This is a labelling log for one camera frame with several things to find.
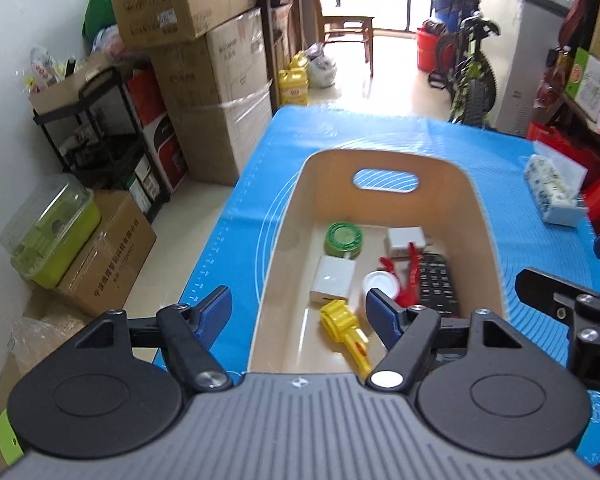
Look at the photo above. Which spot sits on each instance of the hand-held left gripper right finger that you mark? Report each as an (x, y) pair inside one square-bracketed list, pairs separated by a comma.
[(382, 315)]

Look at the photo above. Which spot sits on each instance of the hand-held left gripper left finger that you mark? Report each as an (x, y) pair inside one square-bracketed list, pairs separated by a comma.
[(214, 312)]

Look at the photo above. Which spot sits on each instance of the red plastic clamp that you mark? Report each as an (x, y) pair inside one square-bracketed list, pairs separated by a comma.
[(409, 275)]

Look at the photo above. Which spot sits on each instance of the white square charger box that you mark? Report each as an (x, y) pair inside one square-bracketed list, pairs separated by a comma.
[(332, 280)]

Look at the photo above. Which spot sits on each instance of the black remote control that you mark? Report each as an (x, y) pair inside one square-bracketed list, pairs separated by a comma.
[(437, 285)]

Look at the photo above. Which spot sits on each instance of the white power adapter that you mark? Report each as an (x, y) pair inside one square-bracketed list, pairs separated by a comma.
[(405, 241)]

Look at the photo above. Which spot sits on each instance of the beige plastic storage bin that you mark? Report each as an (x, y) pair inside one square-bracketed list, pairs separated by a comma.
[(430, 185)]

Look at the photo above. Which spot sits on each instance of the yellow plastic toy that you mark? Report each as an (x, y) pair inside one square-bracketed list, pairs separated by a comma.
[(347, 327)]

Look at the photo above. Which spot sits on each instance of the tissue pack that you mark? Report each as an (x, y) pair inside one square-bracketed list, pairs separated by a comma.
[(550, 190)]

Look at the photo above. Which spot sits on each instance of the red plastic crates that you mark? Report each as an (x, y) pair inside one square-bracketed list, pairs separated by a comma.
[(575, 155)]

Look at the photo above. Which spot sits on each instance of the low brown cardboard box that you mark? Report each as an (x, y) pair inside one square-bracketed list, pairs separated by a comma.
[(105, 260)]

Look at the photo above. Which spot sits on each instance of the small printed cartons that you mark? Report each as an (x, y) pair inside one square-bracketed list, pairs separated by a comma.
[(145, 182)]

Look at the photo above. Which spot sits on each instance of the red white appliance carton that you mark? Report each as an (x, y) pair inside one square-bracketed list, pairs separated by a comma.
[(167, 155)]

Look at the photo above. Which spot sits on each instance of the green white printed carton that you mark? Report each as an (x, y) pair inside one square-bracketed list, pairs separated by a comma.
[(592, 85)]

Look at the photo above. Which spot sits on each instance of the large wrapped cardboard box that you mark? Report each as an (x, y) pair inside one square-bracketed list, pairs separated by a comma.
[(220, 140)]

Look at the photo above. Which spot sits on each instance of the blue silicone mat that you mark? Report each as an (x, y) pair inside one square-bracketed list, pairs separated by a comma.
[(480, 135)]

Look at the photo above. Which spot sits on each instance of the green lidded plastic container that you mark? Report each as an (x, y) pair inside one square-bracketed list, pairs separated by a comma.
[(55, 240)]

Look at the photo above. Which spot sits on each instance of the crumpled clear plastic bag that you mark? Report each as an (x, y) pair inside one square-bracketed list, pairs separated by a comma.
[(40, 340)]

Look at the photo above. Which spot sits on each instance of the amber glass bottle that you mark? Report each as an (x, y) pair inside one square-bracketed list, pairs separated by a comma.
[(561, 67)]

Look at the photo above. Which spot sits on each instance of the black shelf rack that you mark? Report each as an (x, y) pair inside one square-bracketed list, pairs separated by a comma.
[(115, 145)]

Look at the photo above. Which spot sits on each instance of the white chest freezer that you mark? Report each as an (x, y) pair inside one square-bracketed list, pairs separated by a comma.
[(522, 60)]

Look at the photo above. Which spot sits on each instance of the green black bicycle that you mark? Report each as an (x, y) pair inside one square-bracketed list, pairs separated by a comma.
[(472, 80)]

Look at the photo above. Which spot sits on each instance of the yellow oil jug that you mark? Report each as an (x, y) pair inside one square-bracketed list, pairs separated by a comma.
[(292, 89), (300, 61)]

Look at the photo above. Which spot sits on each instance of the lime green round object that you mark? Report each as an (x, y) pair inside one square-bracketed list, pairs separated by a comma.
[(9, 440)]

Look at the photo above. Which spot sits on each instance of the white plastic bag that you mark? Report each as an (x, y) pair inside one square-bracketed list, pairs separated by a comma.
[(321, 67)]

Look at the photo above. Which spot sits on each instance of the open cardboard box on rack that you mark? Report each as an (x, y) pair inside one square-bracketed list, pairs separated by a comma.
[(65, 91)]

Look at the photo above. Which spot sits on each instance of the red bucket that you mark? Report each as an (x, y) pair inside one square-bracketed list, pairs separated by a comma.
[(427, 50)]

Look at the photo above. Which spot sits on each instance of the blue barrel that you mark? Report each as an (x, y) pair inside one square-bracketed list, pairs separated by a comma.
[(447, 7)]

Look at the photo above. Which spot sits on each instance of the wooden chair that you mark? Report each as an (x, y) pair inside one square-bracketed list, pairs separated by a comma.
[(347, 25)]

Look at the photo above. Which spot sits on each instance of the clear plastic bags clutter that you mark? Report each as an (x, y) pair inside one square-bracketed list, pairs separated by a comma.
[(45, 70)]

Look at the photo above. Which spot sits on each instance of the wooden cabinet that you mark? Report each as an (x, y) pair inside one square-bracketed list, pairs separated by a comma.
[(285, 25)]

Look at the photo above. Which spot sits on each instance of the taped brown cardboard box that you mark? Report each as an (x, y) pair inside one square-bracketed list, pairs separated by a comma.
[(175, 0)]

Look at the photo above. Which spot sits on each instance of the green bag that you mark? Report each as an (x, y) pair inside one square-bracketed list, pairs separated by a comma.
[(97, 15)]

